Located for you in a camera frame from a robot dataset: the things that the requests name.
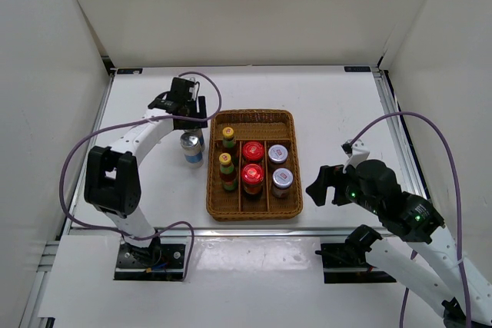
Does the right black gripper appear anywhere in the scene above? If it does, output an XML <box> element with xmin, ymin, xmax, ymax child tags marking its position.
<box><xmin>305</xmin><ymin>164</ymin><xmax>382</xmax><ymax>215</ymax></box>

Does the silver lid shaker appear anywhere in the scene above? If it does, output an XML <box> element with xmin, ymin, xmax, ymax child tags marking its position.
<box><xmin>180</xmin><ymin>133</ymin><xmax>204</xmax><ymax>168</ymax></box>
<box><xmin>184</xmin><ymin>128</ymin><xmax>206</xmax><ymax>151</ymax></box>

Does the white lid jar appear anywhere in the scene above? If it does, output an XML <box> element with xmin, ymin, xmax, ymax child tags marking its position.
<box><xmin>268</xmin><ymin>144</ymin><xmax>288</xmax><ymax>171</ymax></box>
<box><xmin>271</xmin><ymin>167</ymin><xmax>294</xmax><ymax>198</ymax></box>

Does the green label sauce bottle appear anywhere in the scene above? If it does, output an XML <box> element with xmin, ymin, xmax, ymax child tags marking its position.
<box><xmin>222</xmin><ymin>126</ymin><xmax>239</xmax><ymax>164</ymax></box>
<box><xmin>219</xmin><ymin>153</ymin><xmax>238</xmax><ymax>191</ymax></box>

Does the red lid chili jar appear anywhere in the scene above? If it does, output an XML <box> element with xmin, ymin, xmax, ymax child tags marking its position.
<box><xmin>241</xmin><ymin>164</ymin><xmax>264</xmax><ymax>196</ymax></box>
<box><xmin>241</xmin><ymin>141</ymin><xmax>264</xmax><ymax>164</ymax></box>

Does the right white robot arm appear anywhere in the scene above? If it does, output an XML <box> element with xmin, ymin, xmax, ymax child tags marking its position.
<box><xmin>306</xmin><ymin>159</ymin><xmax>491</xmax><ymax>327</ymax></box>

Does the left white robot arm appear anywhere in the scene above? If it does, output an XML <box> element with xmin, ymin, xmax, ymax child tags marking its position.
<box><xmin>84</xmin><ymin>91</ymin><xmax>207</xmax><ymax>267</ymax></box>

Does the wicker divided basket tray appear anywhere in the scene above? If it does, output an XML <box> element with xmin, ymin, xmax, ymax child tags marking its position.
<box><xmin>206</xmin><ymin>109</ymin><xmax>303</xmax><ymax>221</ymax></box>

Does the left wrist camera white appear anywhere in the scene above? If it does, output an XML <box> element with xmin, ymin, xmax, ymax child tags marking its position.
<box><xmin>185</xmin><ymin>78</ymin><xmax>200</xmax><ymax>101</ymax></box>

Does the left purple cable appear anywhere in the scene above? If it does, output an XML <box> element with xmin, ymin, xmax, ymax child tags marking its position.
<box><xmin>60</xmin><ymin>71</ymin><xmax>223</xmax><ymax>282</ymax></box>

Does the purple cable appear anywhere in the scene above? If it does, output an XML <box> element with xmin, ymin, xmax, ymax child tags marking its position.
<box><xmin>347</xmin><ymin>111</ymin><xmax>473</xmax><ymax>328</ymax></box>
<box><xmin>60</xmin><ymin>71</ymin><xmax>223</xmax><ymax>282</ymax></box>

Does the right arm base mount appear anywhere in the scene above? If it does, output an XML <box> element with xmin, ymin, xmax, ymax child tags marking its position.
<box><xmin>315</xmin><ymin>243</ymin><xmax>396</xmax><ymax>284</ymax></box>

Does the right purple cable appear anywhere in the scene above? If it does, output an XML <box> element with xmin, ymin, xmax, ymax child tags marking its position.
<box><xmin>347</xmin><ymin>111</ymin><xmax>473</xmax><ymax>328</ymax></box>

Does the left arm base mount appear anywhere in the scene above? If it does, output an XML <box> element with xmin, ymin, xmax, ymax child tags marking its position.
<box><xmin>113</xmin><ymin>239</ymin><xmax>190</xmax><ymax>282</ymax></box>

